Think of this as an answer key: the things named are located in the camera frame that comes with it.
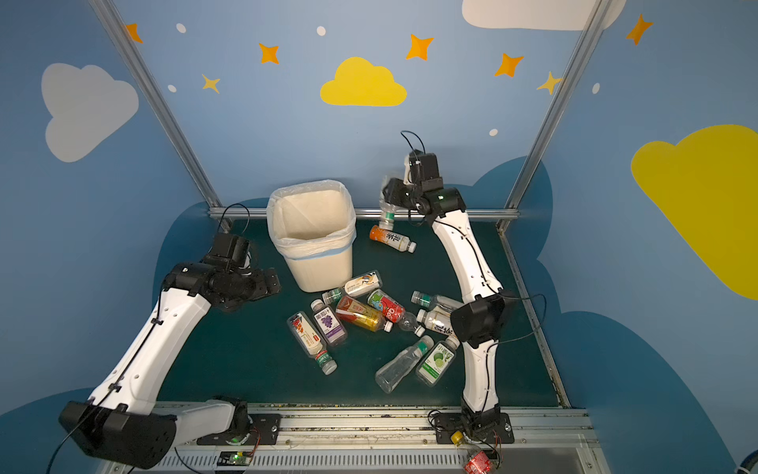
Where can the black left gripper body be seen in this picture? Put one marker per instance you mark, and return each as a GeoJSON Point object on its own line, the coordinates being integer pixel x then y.
{"type": "Point", "coordinates": [264, 284]}

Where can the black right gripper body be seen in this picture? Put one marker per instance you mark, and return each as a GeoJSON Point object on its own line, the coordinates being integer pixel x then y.
{"type": "Point", "coordinates": [394, 194]}

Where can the grape juice purple label bottle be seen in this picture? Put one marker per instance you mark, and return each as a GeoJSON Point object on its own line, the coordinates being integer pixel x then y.
{"type": "Point", "coordinates": [328, 323]}

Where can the yellow tea red label bottle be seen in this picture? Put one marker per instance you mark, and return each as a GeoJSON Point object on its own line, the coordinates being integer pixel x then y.
{"type": "Point", "coordinates": [362, 315]}

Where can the lime green label bottle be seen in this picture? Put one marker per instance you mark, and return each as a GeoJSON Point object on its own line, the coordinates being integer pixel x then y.
{"type": "Point", "coordinates": [440, 358]}

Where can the small clear squashed bottle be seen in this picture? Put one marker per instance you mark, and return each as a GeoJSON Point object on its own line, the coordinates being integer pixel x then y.
{"type": "Point", "coordinates": [388, 211]}

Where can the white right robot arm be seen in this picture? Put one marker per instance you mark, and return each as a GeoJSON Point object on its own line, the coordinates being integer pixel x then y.
{"type": "Point", "coordinates": [486, 305]}

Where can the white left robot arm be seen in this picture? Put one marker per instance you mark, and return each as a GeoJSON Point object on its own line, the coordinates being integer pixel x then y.
{"type": "Point", "coordinates": [118, 422]}

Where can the white ribbed plastic bin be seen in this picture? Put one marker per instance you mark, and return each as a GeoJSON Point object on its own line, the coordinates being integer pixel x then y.
{"type": "Point", "coordinates": [325, 273]}

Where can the clear blue-edged bin liner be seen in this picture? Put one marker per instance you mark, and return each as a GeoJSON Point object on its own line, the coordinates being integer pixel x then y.
{"type": "Point", "coordinates": [311, 220]}

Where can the orange bottle near back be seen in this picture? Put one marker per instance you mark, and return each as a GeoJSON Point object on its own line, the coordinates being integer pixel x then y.
{"type": "Point", "coordinates": [392, 239]}

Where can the crane label clear bottle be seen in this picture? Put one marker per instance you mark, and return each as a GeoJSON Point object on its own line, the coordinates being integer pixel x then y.
{"type": "Point", "coordinates": [358, 286]}

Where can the clear green cap water bottle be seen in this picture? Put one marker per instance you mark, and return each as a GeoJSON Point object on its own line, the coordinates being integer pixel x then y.
{"type": "Point", "coordinates": [435, 302]}

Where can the red green label soda bottle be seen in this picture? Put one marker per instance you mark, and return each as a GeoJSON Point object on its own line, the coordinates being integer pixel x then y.
{"type": "Point", "coordinates": [394, 313]}

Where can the orange white label bottle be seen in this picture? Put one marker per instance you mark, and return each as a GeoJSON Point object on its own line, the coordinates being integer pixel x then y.
{"type": "Point", "coordinates": [434, 321]}

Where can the green circuit board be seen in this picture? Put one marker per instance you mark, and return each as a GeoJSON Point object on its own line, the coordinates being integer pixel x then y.
{"type": "Point", "coordinates": [233, 459]}

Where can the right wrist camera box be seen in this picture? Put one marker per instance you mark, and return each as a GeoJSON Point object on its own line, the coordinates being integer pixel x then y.
{"type": "Point", "coordinates": [421, 167]}

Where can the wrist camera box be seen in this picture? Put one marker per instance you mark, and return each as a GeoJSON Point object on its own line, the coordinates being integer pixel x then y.
{"type": "Point", "coordinates": [421, 167]}
{"type": "Point", "coordinates": [229, 251]}

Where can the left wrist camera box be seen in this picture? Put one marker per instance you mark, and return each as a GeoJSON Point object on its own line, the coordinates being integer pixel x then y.
{"type": "Point", "coordinates": [229, 251]}

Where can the aluminium frame back rail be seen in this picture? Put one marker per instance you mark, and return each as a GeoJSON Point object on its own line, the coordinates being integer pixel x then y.
{"type": "Point", "coordinates": [239, 212]}

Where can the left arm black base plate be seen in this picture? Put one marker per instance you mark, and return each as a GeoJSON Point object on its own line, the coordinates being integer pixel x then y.
{"type": "Point", "coordinates": [257, 430]}

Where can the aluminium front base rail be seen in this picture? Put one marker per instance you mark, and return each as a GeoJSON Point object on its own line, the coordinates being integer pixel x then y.
{"type": "Point", "coordinates": [397, 439]}

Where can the aluminium left upright post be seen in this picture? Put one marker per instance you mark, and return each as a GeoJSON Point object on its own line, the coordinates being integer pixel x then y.
{"type": "Point", "coordinates": [127, 49]}

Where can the aluminium upright post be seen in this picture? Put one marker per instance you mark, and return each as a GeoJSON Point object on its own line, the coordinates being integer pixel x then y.
{"type": "Point", "coordinates": [576, 66]}
{"type": "Point", "coordinates": [127, 49]}

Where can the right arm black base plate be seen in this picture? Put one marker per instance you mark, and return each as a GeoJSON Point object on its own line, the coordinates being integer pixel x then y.
{"type": "Point", "coordinates": [492, 430]}

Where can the aluminium right upright post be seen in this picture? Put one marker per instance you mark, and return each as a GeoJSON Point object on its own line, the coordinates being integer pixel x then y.
{"type": "Point", "coordinates": [576, 66]}

